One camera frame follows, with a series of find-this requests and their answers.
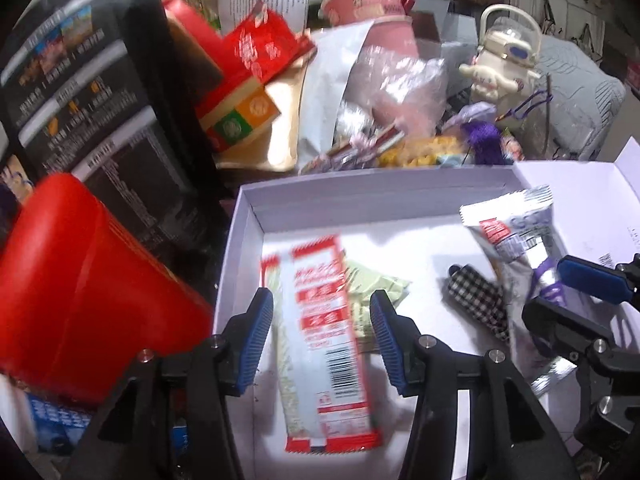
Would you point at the yellow snack packet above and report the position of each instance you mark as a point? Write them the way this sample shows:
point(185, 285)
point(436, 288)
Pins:
point(420, 152)

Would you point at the clear pink plastic bag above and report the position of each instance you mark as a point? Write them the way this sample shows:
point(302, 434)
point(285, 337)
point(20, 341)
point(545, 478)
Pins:
point(405, 90)

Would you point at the white plastic pouch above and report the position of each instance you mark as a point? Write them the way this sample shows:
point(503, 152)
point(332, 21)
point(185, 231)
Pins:
point(325, 90)

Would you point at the pale blue covered chair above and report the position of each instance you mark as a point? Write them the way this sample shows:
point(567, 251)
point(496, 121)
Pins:
point(575, 90)

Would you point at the silver purple snack packet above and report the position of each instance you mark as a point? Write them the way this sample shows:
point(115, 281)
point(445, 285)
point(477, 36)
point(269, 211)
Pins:
point(520, 245)

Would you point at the purple tassel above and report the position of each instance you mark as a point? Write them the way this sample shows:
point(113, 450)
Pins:
point(480, 142)

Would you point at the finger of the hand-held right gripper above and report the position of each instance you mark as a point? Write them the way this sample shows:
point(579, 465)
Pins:
point(565, 325)
point(590, 276)

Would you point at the green snack packet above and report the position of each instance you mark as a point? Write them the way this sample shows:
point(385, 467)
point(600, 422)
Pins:
point(372, 280)

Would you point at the red green orange box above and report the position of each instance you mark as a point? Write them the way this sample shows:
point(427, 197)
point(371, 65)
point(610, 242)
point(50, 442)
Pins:
point(240, 115)

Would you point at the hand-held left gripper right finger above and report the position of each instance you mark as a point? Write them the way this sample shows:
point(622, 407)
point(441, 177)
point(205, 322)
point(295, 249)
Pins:
point(387, 345)

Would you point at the white paper leaflet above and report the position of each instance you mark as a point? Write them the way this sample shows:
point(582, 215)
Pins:
point(270, 2)

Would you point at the pink lidded cup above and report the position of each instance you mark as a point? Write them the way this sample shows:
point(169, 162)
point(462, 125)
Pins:
point(380, 15)

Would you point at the red white snack bar packet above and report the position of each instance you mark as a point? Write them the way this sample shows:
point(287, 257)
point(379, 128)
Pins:
point(320, 310)

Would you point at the red gift packet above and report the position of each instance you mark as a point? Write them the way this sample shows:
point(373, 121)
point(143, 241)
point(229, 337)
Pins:
point(265, 42)

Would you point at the red canister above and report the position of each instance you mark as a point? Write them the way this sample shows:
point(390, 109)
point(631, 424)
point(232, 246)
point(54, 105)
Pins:
point(75, 285)

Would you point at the lavender gift box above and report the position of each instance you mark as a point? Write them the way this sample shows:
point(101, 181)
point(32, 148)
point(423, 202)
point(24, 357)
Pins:
point(425, 240)

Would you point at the cream robot-shaped bottle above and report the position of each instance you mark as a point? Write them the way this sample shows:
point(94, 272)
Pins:
point(500, 60)

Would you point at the red striped candy packet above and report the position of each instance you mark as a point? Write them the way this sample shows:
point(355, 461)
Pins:
point(350, 152)

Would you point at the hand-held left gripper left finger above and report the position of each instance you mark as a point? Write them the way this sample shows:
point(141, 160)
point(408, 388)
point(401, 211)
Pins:
point(255, 345)

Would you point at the grey flat box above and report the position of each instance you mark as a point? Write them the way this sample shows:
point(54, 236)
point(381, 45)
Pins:
point(445, 30)

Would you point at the black printed pouch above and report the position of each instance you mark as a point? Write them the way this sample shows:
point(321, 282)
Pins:
point(100, 110)

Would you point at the gold paper tray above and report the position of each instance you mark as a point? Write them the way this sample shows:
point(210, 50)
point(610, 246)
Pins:
point(280, 125)

